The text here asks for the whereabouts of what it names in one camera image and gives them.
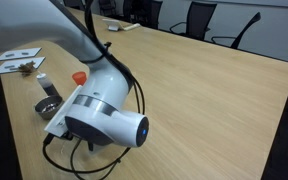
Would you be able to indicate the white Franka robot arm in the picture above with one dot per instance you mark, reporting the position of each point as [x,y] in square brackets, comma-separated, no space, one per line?
[107,86]

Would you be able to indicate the large orange plastic cup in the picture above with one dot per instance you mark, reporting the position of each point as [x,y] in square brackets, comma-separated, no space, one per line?
[79,78]

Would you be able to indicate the white desktop device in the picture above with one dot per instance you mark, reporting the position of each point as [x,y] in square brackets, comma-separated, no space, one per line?
[114,24]

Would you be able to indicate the black office chair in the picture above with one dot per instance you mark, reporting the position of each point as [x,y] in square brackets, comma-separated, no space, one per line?
[107,6]
[152,13]
[197,18]
[242,30]

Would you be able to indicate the steel bowl with beans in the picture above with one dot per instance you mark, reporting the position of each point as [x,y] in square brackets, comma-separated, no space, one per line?
[49,107]

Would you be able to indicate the brown fuzzy small object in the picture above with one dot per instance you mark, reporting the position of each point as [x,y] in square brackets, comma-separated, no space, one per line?
[26,68]

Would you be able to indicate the white flat sheet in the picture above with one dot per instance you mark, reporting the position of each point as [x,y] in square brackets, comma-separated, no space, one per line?
[7,66]
[19,53]

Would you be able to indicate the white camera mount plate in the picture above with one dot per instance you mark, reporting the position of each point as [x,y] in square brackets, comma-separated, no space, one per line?
[59,120]

